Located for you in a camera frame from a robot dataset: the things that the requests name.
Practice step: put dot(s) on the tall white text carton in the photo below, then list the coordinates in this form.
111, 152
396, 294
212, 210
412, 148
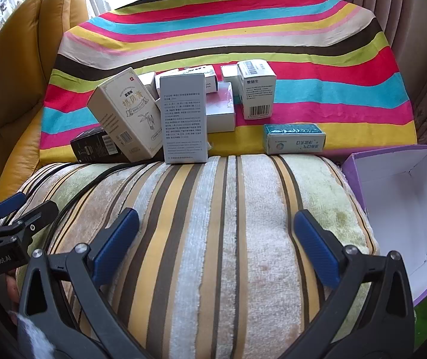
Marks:
183, 119

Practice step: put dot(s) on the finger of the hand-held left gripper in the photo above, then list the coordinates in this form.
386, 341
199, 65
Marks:
9, 202
33, 218

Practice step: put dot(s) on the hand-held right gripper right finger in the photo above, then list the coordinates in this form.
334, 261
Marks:
316, 248

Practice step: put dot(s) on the cream carton with plant print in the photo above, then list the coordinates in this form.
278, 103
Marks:
123, 116

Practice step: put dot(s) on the brown striped plush cushion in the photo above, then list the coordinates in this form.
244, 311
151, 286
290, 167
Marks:
213, 254

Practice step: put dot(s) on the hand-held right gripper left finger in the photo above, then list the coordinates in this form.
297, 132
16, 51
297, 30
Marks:
118, 245

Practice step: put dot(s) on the purple cardboard box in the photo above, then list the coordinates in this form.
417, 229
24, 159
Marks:
396, 209

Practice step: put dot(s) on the white carton with large barcode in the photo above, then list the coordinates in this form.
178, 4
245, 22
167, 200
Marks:
258, 89

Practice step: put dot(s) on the rainbow striped cloth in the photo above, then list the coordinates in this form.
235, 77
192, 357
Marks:
217, 33

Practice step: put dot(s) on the pink brown curtain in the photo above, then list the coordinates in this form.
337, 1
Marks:
404, 15

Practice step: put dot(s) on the flat white carton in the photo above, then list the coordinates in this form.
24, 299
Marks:
221, 112

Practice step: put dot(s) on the black carton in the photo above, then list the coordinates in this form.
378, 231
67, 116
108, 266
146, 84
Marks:
91, 146

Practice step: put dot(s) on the small white and blue carton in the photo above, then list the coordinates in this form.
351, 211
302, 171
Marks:
146, 84

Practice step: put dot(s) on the square white carton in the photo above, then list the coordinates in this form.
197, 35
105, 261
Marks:
229, 76

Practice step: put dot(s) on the white carton with green cartoon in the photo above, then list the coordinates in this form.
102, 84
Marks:
207, 76

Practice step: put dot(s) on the person's left hand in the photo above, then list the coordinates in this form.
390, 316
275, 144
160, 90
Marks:
13, 288

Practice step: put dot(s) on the teal and white carton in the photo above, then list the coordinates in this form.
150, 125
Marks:
295, 140

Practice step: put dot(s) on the yellow leather sofa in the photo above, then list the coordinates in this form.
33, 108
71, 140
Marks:
22, 56

